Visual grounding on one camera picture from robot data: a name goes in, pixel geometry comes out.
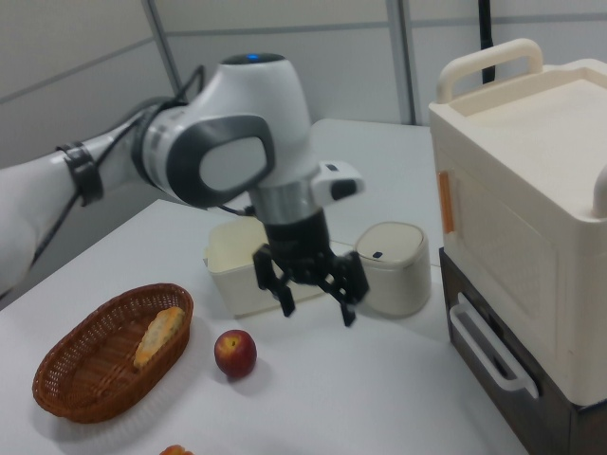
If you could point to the toy bread slice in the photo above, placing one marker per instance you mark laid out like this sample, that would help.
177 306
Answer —
156 336

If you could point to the brown wicker basket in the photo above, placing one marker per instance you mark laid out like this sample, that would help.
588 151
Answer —
95 379

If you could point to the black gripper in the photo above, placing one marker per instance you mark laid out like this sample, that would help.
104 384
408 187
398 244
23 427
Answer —
299 242

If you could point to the cream toy oven cabinet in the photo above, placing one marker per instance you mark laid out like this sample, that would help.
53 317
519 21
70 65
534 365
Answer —
521 189

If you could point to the white open plastic box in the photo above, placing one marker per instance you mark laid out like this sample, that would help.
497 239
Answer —
230 284

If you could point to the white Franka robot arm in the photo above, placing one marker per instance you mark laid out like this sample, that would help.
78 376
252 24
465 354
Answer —
256 104

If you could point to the red toy apple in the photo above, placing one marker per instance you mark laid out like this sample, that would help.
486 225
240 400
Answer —
235 354

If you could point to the orange toy food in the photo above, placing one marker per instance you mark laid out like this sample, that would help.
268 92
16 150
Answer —
176 450

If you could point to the grey partition post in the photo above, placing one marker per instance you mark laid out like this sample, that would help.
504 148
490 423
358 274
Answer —
407 61

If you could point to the dark brown drawer unit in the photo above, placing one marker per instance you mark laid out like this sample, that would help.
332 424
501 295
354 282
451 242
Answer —
559 426

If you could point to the cream mini trash bin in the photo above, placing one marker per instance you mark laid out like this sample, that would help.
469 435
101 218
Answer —
403 284

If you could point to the black pole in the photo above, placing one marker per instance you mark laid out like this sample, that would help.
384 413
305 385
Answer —
486 42

